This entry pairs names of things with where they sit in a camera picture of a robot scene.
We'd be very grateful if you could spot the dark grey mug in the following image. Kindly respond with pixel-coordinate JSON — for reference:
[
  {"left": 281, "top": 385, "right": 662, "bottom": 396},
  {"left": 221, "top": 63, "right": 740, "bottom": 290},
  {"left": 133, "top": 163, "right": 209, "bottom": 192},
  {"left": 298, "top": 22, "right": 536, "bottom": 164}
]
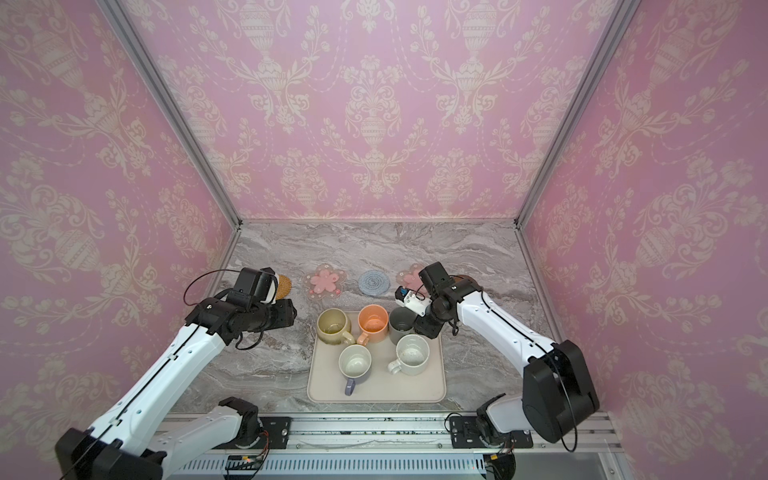
[{"left": 389, "top": 307, "right": 418, "bottom": 345}]

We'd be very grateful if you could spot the woven tan coaster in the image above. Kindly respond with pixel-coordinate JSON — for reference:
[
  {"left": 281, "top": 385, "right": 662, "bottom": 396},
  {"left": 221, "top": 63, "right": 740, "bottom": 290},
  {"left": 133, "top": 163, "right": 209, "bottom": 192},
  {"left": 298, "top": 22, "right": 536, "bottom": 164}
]
[{"left": 275, "top": 274, "right": 292, "bottom": 300}]

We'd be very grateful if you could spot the pink flower coaster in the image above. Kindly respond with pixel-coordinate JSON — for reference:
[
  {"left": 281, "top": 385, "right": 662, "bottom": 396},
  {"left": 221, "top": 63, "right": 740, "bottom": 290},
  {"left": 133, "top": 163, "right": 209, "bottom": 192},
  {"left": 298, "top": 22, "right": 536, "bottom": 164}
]
[
  {"left": 396, "top": 263, "right": 424, "bottom": 291},
  {"left": 304, "top": 264, "right": 347, "bottom": 300}
]

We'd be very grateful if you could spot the brown wooden coaster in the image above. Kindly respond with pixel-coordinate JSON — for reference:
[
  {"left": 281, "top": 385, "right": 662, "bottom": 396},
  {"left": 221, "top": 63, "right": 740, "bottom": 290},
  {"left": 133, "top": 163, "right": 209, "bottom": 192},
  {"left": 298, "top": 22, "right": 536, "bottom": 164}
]
[{"left": 452, "top": 274, "right": 479, "bottom": 285}]

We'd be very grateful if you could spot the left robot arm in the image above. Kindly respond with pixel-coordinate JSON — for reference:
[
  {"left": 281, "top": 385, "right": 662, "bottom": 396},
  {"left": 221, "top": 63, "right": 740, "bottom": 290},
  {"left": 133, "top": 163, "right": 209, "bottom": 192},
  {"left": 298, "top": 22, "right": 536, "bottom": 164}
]
[{"left": 55, "top": 268, "right": 297, "bottom": 479}]

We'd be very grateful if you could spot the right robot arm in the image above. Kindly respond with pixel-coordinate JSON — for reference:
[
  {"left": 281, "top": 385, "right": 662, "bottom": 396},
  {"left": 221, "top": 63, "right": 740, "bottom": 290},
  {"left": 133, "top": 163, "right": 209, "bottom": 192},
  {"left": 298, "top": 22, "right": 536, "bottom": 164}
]
[{"left": 395, "top": 262, "right": 600, "bottom": 445}]

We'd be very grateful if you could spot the blue grey round coaster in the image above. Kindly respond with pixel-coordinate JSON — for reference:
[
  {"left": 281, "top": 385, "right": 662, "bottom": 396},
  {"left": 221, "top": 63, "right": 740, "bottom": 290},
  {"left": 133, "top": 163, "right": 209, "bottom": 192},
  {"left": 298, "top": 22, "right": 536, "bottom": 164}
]
[{"left": 358, "top": 270, "right": 390, "bottom": 297}]

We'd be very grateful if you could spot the yellow-green mug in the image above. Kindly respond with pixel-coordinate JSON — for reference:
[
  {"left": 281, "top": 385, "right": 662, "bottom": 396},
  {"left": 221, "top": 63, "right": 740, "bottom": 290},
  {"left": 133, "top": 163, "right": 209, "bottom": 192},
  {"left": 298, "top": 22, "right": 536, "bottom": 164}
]
[{"left": 315, "top": 308, "right": 357, "bottom": 346}]

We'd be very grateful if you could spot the orange pink mug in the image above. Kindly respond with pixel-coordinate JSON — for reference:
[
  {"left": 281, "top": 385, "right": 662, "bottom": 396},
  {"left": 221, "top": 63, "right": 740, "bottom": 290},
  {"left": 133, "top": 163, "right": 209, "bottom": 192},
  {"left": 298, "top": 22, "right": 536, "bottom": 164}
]
[{"left": 357, "top": 304, "right": 389, "bottom": 346}]

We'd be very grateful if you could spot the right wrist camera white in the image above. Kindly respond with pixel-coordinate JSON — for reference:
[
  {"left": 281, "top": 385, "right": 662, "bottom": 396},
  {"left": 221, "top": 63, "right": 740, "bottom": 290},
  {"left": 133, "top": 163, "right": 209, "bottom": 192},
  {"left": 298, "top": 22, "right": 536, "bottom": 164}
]
[{"left": 395, "top": 286, "right": 431, "bottom": 317}]

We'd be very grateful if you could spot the white mug purple handle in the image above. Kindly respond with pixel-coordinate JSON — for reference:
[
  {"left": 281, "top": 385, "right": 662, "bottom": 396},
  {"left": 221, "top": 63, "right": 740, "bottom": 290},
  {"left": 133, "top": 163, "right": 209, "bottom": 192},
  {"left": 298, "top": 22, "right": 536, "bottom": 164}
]
[{"left": 338, "top": 345, "right": 372, "bottom": 396}]

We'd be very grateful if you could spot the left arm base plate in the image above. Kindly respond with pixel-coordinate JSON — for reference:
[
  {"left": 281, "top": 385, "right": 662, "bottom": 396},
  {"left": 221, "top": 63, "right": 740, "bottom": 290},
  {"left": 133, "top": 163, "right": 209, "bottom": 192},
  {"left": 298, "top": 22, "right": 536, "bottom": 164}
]
[{"left": 254, "top": 416, "right": 292, "bottom": 451}]

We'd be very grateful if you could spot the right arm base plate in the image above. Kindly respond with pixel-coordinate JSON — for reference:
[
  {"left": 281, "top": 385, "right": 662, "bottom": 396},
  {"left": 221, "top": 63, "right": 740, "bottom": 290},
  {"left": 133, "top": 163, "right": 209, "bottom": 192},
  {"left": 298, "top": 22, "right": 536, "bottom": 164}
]
[{"left": 444, "top": 412, "right": 534, "bottom": 450}]

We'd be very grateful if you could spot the aluminium front rail frame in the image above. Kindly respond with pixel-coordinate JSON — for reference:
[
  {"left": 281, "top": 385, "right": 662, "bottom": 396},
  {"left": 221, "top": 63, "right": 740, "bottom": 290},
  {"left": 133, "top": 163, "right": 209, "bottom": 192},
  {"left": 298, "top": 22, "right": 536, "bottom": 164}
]
[{"left": 167, "top": 412, "right": 634, "bottom": 479}]

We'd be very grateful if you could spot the left corner aluminium post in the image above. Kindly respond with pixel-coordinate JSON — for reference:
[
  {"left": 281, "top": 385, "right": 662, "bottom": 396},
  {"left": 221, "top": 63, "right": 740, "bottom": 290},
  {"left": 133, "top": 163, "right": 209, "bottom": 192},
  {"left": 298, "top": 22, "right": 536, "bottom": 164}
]
[{"left": 96, "top": 0, "right": 242, "bottom": 230}]

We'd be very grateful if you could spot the corner aluminium post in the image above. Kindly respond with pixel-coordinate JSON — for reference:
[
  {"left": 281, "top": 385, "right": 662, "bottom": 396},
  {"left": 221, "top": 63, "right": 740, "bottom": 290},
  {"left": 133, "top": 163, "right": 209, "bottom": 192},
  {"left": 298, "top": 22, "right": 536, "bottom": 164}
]
[
  {"left": 516, "top": 0, "right": 641, "bottom": 231},
  {"left": 96, "top": 0, "right": 242, "bottom": 230}
]

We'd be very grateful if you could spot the right corner aluminium post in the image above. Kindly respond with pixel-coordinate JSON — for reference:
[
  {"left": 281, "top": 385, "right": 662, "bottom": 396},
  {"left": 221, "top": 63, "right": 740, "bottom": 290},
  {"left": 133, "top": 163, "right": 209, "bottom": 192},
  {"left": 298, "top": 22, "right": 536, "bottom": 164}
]
[{"left": 516, "top": 0, "right": 641, "bottom": 231}]

